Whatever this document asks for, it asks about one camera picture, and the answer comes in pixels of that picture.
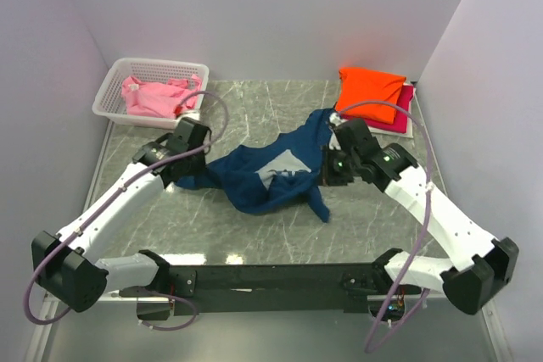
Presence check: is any folded orange t shirt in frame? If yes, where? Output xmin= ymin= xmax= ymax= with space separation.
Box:
xmin=335 ymin=67 xmax=406 ymax=125

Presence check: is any pink t shirt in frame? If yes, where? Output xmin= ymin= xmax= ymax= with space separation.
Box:
xmin=121 ymin=75 xmax=202 ymax=120

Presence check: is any navy blue t shirt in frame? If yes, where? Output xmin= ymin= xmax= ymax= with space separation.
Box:
xmin=176 ymin=109 xmax=334 ymax=223

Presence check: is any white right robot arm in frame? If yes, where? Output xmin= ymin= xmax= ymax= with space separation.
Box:
xmin=322 ymin=113 xmax=519 ymax=315

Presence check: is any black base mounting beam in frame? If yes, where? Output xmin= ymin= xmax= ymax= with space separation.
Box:
xmin=157 ymin=263 xmax=394 ymax=313

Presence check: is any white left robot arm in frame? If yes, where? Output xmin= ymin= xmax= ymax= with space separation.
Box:
xmin=31 ymin=118 xmax=211 ymax=313

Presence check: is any folded white t shirt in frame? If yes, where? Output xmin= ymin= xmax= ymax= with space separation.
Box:
xmin=382 ymin=83 xmax=416 ymax=138

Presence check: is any folded magenta t shirt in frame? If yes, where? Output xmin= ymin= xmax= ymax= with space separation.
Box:
xmin=342 ymin=83 xmax=416 ymax=137

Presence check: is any white perforated plastic basket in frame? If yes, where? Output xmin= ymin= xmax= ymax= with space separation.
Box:
xmin=92 ymin=58 xmax=210 ymax=130

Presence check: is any aluminium extrusion rail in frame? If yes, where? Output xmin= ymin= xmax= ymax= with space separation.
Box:
xmin=25 ymin=285 xmax=510 ymax=362

